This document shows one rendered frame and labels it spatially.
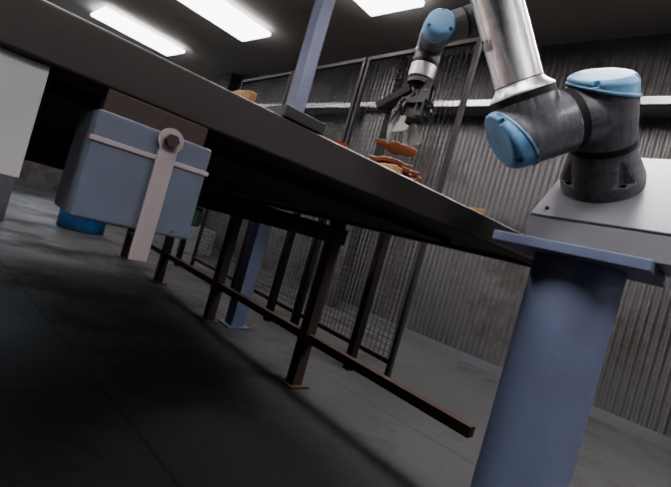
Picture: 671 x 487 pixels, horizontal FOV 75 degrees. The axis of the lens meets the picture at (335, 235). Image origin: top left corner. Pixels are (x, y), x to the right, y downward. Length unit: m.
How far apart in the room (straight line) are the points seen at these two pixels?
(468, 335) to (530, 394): 3.32
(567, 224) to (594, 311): 0.17
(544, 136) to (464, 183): 3.67
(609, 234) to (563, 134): 0.20
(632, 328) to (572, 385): 2.98
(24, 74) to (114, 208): 0.16
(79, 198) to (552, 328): 0.81
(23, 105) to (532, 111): 0.74
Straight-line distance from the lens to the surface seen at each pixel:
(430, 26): 1.23
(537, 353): 0.95
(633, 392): 3.94
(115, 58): 0.57
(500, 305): 4.16
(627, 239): 0.92
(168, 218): 0.57
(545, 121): 0.86
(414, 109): 1.26
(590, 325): 0.95
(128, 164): 0.55
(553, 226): 0.95
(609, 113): 0.92
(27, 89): 0.56
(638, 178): 1.01
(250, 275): 3.01
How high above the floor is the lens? 0.76
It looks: level
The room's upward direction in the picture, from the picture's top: 16 degrees clockwise
